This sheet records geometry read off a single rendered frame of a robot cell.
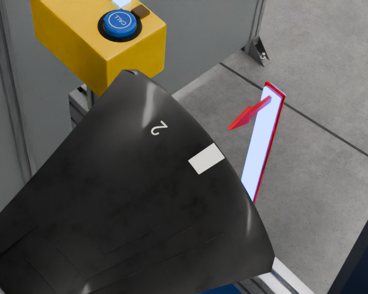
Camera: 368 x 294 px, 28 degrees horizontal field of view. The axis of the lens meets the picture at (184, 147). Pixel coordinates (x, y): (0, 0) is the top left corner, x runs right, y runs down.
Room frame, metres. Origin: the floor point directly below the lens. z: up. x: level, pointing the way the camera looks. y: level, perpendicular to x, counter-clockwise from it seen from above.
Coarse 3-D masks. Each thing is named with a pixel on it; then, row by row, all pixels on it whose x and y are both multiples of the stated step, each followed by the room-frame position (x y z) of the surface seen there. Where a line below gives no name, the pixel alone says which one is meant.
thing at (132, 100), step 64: (128, 128) 0.39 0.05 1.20; (192, 128) 0.40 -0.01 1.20; (64, 192) 0.32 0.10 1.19; (128, 192) 0.33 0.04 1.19; (192, 192) 0.34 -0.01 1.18; (0, 256) 0.26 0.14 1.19; (64, 256) 0.26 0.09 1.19; (128, 256) 0.27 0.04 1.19; (192, 256) 0.29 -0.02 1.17; (256, 256) 0.30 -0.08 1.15
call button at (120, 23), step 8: (112, 16) 0.65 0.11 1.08; (120, 16) 0.65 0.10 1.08; (128, 16) 0.65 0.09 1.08; (104, 24) 0.63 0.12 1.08; (112, 24) 0.63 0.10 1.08; (120, 24) 0.63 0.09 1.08; (128, 24) 0.64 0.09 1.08; (112, 32) 0.62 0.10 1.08; (120, 32) 0.62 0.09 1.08; (128, 32) 0.63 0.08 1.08
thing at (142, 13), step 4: (140, 4) 0.68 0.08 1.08; (136, 8) 0.67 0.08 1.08; (140, 8) 0.67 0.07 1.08; (144, 8) 0.67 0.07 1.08; (132, 12) 0.66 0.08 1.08; (136, 12) 0.66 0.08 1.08; (140, 12) 0.66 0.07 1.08; (144, 12) 0.66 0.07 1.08; (148, 12) 0.67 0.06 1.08; (136, 16) 0.66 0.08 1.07; (140, 16) 0.66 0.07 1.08; (144, 16) 0.66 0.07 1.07
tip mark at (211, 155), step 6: (204, 150) 0.39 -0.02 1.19; (210, 150) 0.39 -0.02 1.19; (216, 150) 0.39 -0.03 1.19; (198, 156) 0.38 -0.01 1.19; (204, 156) 0.38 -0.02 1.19; (210, 156) 0.38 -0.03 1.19; (216, 156) 0.38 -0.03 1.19; (222, 156) 0.38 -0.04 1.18; (192, 162) 0.37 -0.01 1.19; (198, 162) 0.37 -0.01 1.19; (204, 162) 0.37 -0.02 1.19; (210, 162) 0.38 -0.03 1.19; (216, 162) 0.38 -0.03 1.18; (198, 168) 0.37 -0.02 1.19; (204, 168) 0.37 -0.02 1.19
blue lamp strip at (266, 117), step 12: (264, 96) 0.47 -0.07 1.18; (276, 96) 0.46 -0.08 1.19; (264, 108) 0.47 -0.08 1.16; (276, 108) 0.46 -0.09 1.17; (264, 120) 0.46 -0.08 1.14; (264, 132) 0.46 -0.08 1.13; (252, 144) 0.47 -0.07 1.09; (264, 144) 0.46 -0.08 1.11; (252, 156) 0.47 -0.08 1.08; (264, 156) 0.46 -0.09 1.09; (252, 168) 0.46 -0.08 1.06; (252, 180) 0.46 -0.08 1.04; (252, 192) 0.46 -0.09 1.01
